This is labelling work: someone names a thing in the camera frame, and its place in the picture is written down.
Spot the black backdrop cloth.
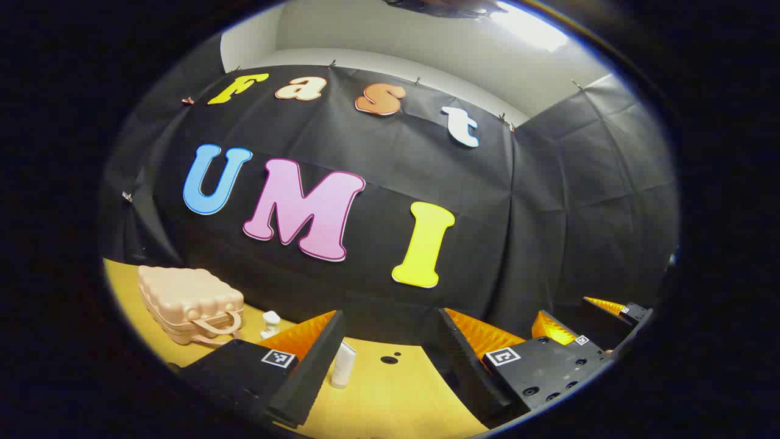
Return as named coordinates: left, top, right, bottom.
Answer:
left=101, top=64, right=680, bottom=360

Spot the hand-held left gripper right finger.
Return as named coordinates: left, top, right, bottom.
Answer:
left=438, top=308, right=613, bottom=427

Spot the white tube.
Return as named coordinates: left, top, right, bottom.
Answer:
left=331, top=341, right=358, bottom=390

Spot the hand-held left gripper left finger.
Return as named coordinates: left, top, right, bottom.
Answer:
left=177, top=310, right=346, bottom=429

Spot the pink suitcase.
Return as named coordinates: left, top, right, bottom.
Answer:
left=137, top=265, right=246, bottom=347

